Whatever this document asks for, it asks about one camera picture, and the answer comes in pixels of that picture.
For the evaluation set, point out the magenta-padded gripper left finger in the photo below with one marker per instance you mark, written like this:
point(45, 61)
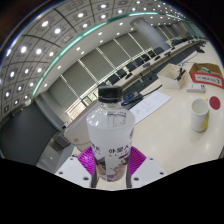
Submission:
point(86, 161)

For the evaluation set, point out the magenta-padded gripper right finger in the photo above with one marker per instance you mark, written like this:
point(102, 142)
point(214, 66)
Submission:
point(137, 161)

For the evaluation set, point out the clear plastic drink bottle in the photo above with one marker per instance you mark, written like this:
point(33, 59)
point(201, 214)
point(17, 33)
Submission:
point(110, 133)

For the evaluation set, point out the grey boxy monitor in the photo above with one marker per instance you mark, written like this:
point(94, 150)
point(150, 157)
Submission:
point(61, 140)

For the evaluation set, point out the white and yellow mug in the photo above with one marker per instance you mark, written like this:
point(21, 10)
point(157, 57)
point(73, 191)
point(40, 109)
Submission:
point(199, 115)

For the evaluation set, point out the row of black office chairs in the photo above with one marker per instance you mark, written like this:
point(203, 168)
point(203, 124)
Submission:
point(113, 79)

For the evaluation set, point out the black item in white box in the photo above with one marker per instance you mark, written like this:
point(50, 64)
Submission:
point(180, 74)

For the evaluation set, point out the open red-sided cardboard box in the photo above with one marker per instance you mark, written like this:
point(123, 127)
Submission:
point(206, 79)

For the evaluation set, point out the grey board eraser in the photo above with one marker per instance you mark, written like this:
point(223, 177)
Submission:
point(205, 69)

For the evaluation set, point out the round ceiling lights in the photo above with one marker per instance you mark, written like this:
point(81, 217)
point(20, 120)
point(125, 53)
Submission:
point(45, 23)

